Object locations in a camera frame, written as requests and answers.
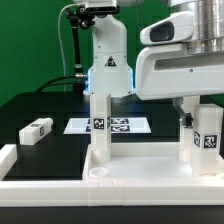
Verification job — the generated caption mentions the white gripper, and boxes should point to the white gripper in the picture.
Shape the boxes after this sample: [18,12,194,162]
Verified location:
[135,11,224,128]

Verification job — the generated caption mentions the white desk top tray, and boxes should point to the white desk top tray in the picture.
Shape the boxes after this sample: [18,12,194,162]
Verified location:
[81,142,224,183]

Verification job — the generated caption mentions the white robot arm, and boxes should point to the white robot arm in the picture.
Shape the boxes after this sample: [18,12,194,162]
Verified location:
[73,0,224,127]

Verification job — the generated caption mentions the fiducial marker plate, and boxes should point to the fiducial marker plate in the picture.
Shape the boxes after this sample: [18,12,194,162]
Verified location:
[64,117,151,134]

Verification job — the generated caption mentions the white U-shaped fence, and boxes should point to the white U-shaped fence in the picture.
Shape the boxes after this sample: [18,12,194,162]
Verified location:
[0,144,224,207]

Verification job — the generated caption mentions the black cables on table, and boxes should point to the black cables on table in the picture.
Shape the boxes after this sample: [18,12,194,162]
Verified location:
[34,74,89,93]

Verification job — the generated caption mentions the white cable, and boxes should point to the white cable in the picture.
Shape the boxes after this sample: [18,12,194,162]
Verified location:
[57,3,81,93]

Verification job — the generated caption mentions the camera on mount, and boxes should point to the camera on mount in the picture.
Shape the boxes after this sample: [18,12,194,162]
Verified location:
[85,0,119,14]

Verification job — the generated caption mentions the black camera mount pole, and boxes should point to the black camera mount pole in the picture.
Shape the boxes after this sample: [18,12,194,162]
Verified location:
[66,6,95,75]

